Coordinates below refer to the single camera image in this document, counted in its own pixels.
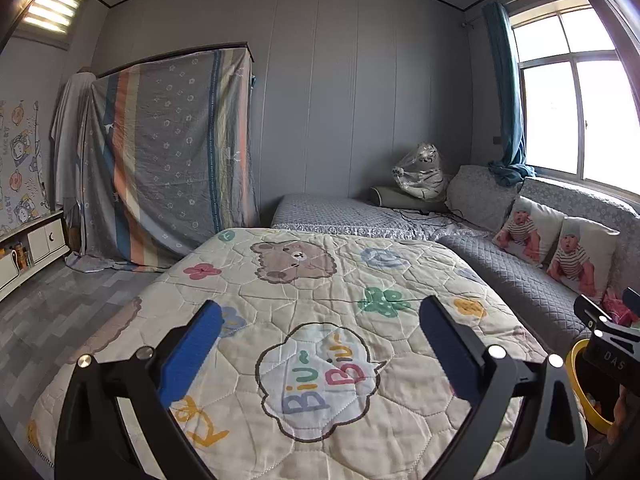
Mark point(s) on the cartoon bear printed quilt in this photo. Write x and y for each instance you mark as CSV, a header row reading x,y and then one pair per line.
x,y
310,300

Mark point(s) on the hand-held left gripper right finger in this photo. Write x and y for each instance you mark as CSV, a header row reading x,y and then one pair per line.
x,y
447,345

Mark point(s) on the grey quilted sofa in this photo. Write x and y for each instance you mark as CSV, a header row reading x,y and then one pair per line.
x,y
500,265

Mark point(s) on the baby print pillow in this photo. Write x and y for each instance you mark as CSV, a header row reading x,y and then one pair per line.
x,y
525,230
580,260

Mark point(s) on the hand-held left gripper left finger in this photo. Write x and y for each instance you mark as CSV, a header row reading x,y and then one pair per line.
x,y
192,345

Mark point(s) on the large window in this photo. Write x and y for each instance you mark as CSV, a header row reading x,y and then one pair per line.
x,y
550,110

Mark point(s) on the striped flower sheet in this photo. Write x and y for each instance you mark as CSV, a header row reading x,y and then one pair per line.
x,y
170,160

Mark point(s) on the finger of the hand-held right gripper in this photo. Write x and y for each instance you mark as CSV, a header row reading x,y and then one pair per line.
x,y
590,314
632,302

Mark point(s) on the small window with blind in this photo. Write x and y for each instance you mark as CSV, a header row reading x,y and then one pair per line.
x,y
50,10

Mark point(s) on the tiger plush in plastic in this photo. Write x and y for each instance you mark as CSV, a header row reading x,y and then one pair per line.
x,y
425,175

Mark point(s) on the grey bolster pillow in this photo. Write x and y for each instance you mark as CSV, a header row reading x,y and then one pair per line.
x,y
385,196

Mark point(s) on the white hanging cloth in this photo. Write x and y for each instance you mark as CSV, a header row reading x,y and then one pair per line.
x,y
70,140

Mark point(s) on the short blue curtain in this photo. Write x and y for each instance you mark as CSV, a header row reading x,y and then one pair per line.
x,y
505,85

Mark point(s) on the white low cabinet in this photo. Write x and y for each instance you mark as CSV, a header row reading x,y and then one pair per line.
x,y
47,237

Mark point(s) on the pink cloth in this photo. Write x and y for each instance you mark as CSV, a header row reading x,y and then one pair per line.
x,y
615,305

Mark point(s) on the yellow trash bin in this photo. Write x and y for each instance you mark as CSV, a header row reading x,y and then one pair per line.
x,y
574,370

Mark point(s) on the person's right hand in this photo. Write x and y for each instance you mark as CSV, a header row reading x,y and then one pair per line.
x,y
622,412

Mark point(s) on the cartoon wall poster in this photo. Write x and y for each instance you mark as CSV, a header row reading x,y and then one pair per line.
x,y
20,170

